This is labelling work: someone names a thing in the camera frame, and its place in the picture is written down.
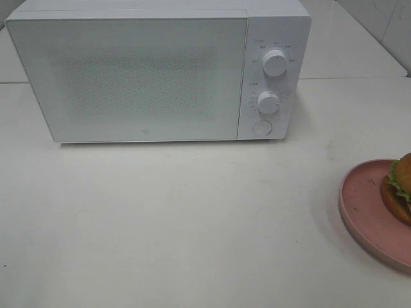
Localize white microwave oven body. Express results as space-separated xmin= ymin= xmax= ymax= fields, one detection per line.
xmin=5 ymin=1 xmax=311 ymax=142

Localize white microwave door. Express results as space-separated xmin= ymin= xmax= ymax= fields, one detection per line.
xmin=8 ymin=19 xmax=247 ymax=143

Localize upper white power knob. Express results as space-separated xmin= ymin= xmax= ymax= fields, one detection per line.
xmin=261 ymin=47 xmax=288 ymax=77

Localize round white door button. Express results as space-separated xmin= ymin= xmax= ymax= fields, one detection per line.
xmin=252 ymin=121 xmax=272 ymax=136

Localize burger with lettuce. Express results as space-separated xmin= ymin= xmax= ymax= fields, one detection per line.
xmin=380 ymin=153 xmax=410 ymax=225

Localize lower white timer knob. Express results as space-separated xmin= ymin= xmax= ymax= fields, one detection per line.
xmin=257 ymin=91 xmax=281 ymax=114

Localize pink round plate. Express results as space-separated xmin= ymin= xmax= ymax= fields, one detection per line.
xmin=338 ymin=159 xmax=410 ymax=273

